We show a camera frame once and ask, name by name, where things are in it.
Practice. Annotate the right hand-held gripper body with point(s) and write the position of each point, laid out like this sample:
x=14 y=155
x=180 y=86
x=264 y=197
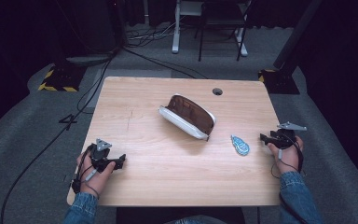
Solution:
x=284 y=137

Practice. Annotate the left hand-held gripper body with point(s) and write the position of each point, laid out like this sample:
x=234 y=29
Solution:
x=100 y=157

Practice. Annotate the blue patterned oval eraser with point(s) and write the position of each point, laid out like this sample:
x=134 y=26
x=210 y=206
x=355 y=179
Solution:
x=240 y=145

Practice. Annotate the white pencil case brown inside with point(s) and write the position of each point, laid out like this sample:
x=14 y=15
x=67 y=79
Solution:
x=188 y=117

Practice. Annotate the person's right hand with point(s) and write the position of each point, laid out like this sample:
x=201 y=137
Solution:
x=287 y=160

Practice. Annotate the person's left hand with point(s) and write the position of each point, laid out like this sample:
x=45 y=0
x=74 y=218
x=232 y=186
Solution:
x=101 y=182

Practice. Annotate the black base with hazard stripes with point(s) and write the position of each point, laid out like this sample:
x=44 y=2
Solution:
x=279 y=81
x=62 y=77

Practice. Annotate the slanted black stand pole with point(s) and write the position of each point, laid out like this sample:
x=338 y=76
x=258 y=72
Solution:
x=295 y=34

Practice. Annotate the dark stand with round base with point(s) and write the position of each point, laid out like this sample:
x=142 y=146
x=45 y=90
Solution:
x=90 y=37

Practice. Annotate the black metal chair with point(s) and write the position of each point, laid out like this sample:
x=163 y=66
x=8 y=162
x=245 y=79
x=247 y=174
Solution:
x=222 y=18

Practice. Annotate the white desk frame legs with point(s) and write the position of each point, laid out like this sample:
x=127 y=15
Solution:
x=176 y=34

